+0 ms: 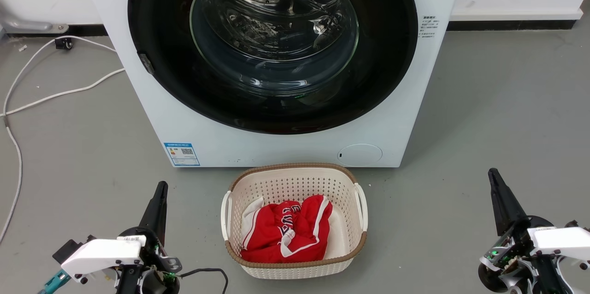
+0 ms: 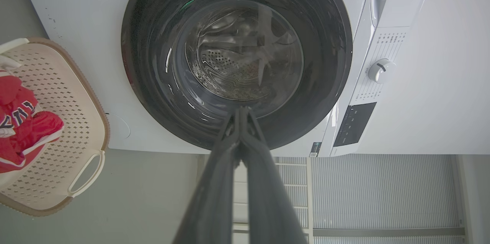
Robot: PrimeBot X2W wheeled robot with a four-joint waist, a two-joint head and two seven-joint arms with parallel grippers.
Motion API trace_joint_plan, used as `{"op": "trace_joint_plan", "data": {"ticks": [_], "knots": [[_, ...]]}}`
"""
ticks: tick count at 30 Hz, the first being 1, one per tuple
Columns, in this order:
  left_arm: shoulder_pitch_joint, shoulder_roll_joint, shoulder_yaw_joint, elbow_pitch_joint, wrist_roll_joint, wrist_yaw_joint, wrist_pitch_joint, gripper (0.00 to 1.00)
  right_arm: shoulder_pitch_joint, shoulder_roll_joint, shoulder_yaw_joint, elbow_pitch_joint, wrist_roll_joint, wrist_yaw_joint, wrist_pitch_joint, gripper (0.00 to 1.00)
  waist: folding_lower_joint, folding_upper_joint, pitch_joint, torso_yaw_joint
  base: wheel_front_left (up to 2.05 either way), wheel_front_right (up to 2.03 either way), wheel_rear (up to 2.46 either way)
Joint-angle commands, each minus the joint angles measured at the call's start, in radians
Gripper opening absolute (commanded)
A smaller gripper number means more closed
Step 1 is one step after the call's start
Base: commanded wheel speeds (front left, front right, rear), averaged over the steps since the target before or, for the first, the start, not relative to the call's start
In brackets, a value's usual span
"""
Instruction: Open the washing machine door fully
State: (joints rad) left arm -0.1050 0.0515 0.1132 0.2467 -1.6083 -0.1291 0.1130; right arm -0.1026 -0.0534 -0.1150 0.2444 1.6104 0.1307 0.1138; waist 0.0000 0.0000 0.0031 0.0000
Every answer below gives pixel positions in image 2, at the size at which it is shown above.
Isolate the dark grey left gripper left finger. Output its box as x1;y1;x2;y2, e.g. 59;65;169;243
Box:
172;107;241;244

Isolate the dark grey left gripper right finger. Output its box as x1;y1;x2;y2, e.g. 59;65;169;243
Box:
240;106;307;244

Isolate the round dark glass washer door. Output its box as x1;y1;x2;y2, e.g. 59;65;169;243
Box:
121;0;353;151

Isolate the white front-load washing machine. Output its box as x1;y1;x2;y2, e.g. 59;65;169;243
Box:
15;0;490;158

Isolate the black washer display panel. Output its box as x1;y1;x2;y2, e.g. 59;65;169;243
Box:
333;102;377;148

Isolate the stainless steel washer drum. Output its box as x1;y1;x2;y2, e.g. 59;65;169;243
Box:
186;5;304;101

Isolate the white round program knob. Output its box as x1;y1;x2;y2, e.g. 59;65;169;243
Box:
368;59;397;84

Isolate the beige perforated laundry basket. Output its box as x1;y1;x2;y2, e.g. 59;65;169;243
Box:
0;37;111;217

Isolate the red and white jersey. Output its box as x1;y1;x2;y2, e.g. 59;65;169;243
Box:
0;69;65;174

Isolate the white wire shelf rack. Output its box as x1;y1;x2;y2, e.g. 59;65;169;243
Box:
197;155;315;244

